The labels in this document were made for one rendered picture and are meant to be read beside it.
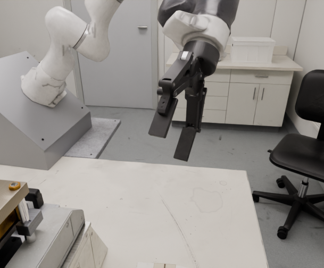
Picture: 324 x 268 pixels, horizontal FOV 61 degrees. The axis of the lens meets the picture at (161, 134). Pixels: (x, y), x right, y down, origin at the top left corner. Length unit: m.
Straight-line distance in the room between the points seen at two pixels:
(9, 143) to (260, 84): 2.39
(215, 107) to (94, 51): 2.07
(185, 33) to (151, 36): 2.87
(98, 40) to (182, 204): 0.67
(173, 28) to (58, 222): 0.42
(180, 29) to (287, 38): 3.00
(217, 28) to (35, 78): 0.85
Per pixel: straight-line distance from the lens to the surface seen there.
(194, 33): 0.56
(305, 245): 2.00
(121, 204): 0.94
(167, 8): 0.65
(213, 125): 3.15
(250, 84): 2.96
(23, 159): 1.21
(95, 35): 1.10
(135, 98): 3.66
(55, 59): 1.16
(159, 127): 0.44
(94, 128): 1.45
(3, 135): 1.20
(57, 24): 1.09
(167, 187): 0.99
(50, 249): 0.52
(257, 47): 2.97
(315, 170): 1.79
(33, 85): 1.25
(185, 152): 0.56
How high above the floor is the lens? 1.36
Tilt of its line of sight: 27 degrees down
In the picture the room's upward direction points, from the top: straight up
